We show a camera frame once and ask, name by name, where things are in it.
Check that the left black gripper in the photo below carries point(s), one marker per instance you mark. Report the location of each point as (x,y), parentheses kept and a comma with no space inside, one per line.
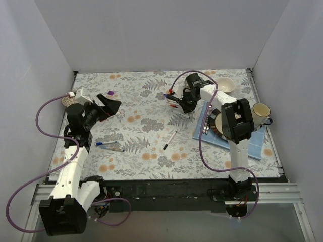
(101,111)

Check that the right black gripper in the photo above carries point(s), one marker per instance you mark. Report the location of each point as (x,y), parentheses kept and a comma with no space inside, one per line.
(185,101)

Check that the black capped marker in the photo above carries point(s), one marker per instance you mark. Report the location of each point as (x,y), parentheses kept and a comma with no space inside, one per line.
(169,140)

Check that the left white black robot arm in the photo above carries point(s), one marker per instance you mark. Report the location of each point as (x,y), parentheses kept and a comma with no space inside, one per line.
(65,211)

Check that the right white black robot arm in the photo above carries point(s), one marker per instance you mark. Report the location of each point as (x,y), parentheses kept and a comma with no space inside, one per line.
(236,123)

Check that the dark rimmed dinner plate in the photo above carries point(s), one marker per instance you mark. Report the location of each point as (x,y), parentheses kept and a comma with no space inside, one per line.
(215,122)

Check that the blue capped marker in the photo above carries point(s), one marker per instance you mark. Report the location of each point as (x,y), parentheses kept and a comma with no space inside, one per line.
(105,143)

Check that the cream ceramic bowl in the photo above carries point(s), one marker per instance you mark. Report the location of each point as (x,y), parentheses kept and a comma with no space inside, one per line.
(226,84)

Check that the blue tipped uncapped marker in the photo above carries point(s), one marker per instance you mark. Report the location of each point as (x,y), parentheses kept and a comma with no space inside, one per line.
(112,148)

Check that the patterned bowl at left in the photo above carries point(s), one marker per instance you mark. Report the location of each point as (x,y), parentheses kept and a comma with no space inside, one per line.
(68,101)

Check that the metal knife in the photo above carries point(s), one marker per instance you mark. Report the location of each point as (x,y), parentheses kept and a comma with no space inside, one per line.
(257,127)

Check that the blue checked cloth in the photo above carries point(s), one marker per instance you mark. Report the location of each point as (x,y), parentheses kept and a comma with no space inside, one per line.
(255,143)

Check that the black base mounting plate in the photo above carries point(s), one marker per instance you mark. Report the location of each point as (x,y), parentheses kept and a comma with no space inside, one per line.
(215,203)

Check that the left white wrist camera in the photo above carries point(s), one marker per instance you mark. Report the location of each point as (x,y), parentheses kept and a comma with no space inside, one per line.
(80,96)

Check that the cream mug dark handle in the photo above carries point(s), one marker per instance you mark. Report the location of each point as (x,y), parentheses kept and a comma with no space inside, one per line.
(261,114)

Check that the aluminium frame rail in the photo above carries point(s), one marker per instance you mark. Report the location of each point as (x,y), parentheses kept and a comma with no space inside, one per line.
(282,193)

